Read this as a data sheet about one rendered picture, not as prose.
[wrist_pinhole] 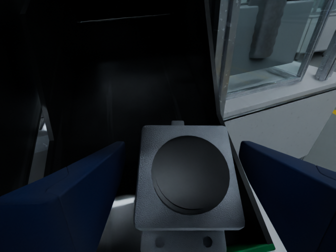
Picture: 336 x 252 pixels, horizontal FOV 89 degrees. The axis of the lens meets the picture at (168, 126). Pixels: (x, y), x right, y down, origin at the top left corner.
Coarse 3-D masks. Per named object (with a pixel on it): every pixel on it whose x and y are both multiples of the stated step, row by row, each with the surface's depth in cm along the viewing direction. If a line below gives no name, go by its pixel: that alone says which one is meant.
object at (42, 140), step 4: (40, 132) 16; (44, 132) 16; (40, 136) 15; (44, 136) 15; (36, 140) 15; (40, 140) 15; (44, 140) 15; (48, 140) 15; (36, 144) 15; (40, 144) 15; (44, 144) 16; (36, 148) 15; (40, 148) 16; (44, 148) 16
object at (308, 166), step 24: (240, 144) 9; (264, 168) 7; (288, 168) 6; (312, 168) 6; (264, 192) 7; (288, 192) 6; (312, 192) 5; (288, 216) 6; (312, 216) 5; (288, 240) 6; (312, 240) 5
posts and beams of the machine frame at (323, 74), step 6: (330, 48) 98; (330, 54) 99; (324, 60) 102; (330, 60) 99; (324, 66) 103; (330, 66) 101; (318, 72) 106; (324, 72) 103; (330, 72) 104; (318, 78) 107; (324, 78) 105
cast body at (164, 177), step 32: (160, 128) 8; (192, 128) 8; (224, 128) 8; (160, 160) 7; (192, 160) 7; (224, 160) 7; (160, 192) 6; (192, 192) 6; (224, 192) 6; (160, 224) 6; (192, 224) 6; (224, 224) 6
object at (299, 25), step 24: (264, 0) 73; (288, 0) 76; (312, 0) 81; (240, 24) 75; (288, 24) 83; (312, 24) 88; (240, 48) 81; (288, 48) 91; (240, 72) 89; (264, 72) 95; (288, 72) 101
